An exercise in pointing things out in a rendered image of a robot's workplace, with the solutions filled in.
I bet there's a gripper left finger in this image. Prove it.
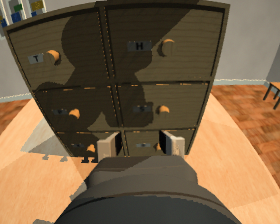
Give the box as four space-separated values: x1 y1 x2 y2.
97 132 122 163

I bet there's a dark brown wooden drawer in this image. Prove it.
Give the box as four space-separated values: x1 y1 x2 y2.
118 81 208 128
57 130 125 157
108 8 223 79
35 83 119 129
9 12 110 87
125 127 194 156

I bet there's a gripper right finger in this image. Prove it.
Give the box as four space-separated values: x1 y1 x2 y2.
159 130 184 159

